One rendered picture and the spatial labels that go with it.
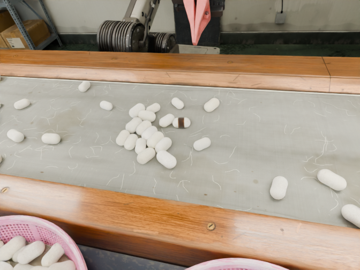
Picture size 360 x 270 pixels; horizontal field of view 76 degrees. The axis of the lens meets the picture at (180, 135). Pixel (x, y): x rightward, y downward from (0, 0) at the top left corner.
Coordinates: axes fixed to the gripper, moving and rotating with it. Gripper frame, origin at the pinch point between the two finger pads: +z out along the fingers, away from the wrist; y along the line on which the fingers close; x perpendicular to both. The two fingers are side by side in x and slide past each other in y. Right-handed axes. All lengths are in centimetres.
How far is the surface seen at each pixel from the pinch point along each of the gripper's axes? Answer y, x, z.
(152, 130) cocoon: -5.6, -3.9, 18.6
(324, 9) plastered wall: 81, 167, -108
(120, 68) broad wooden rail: -19.5, 8.4, 3.1
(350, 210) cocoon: 23.2, -10.7, 27.1
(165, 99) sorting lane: -6.2, 5.0, 11.0
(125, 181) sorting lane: -7.3, -9.1, 27.4
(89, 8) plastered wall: -139, 156, -110
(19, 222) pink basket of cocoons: -18.1, -17.1, 32.9
